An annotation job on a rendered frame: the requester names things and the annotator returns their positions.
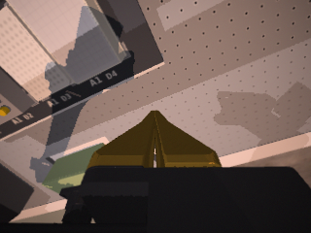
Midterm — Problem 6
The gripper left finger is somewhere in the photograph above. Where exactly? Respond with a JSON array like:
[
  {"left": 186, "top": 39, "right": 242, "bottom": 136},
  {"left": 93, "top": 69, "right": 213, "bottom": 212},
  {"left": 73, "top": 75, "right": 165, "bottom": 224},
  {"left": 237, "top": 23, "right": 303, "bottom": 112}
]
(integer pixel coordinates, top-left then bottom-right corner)
[{"left": 86, "top": 111, "right": 155, "bottom": 170}]

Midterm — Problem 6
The white thermal cycler with black keypad panel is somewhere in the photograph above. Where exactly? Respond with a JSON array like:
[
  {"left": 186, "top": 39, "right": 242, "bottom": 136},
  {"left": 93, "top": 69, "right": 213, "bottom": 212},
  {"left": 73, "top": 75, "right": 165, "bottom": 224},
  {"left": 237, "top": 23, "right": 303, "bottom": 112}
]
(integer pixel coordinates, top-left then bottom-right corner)
[{"left": 0, "top": 165, "right": 34, "bottom": 222}]

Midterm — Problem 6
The white well plate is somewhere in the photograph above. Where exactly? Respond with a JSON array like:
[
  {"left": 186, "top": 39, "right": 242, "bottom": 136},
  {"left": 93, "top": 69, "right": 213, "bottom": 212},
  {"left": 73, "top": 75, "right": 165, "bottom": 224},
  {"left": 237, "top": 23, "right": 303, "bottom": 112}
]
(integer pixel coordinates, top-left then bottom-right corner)
[{"left": 0, "top": 5, "right": 73, "bottom": 101}]

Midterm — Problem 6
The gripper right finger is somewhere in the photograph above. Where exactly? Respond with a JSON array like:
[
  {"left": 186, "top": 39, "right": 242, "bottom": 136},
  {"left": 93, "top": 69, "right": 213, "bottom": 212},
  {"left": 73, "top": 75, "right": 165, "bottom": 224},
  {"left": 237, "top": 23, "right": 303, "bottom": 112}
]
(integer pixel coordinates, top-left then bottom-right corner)
[{"left": 155, "top": 110, "right": 223, "bottom": 168}]

